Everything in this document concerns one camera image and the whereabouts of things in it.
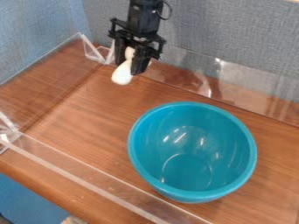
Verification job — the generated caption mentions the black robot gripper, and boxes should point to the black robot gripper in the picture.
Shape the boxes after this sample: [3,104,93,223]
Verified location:
[107,17,168,76]

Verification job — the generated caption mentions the white brown toy mushroom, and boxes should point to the white brown toy mushroom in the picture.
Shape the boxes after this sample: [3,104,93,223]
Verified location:
[111,46,136,85]

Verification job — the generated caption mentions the blue plastic bowl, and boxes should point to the blue plastic bowl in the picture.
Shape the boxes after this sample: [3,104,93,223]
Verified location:
[127,101,258,204]

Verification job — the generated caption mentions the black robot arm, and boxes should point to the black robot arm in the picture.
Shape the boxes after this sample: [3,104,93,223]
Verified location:
[108,0,165,75]

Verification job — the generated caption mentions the clear acrylic left barrier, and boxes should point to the clear acrylic left barrier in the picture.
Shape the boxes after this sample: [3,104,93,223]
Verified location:
[0,33,100,130]

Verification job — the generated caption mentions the clear acrylic barrier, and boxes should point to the clear acrylic barrier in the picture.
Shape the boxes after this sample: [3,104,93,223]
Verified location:
[0,33,100,130]
[140,49,299,127]
[0,132,214,224]

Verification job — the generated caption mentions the clear acrylic back barrier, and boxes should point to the clear acrylic back barrier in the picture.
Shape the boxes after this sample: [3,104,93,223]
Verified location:
[140,49,299,127]

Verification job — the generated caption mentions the clear acrylic front barrier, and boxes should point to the clear acrylic front barrier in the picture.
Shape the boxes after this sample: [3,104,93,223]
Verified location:
[0,132,214,224]

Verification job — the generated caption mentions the clear acrylic corner bracket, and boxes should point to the clear acrylic corner bracket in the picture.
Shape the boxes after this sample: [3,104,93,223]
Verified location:
[79,34,115,65]

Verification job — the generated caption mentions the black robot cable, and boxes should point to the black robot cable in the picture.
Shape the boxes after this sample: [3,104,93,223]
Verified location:
[155,0,173,21]

